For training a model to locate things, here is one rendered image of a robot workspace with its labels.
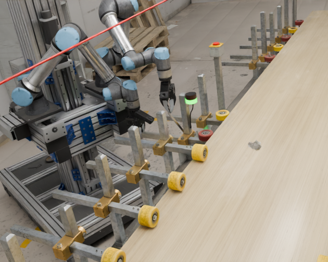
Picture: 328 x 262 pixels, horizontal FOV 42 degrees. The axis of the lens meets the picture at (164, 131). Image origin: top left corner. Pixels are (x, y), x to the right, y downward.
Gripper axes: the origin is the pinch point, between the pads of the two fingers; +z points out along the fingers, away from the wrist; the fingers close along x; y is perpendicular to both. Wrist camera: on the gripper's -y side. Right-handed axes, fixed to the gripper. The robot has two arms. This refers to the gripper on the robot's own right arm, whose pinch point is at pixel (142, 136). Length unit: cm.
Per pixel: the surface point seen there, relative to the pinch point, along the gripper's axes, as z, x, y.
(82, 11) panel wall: -10, -293, 272
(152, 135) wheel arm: -3.0, 1.5, -8.4
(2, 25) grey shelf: -38, -115, 228
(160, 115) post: -28.5, 22.8, -29.5
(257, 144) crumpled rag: -8, 6, -72
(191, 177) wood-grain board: -7, 40, -52
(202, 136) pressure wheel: -7.8, 4.0, -41.7
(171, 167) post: 2.2, 22.1, -30.5
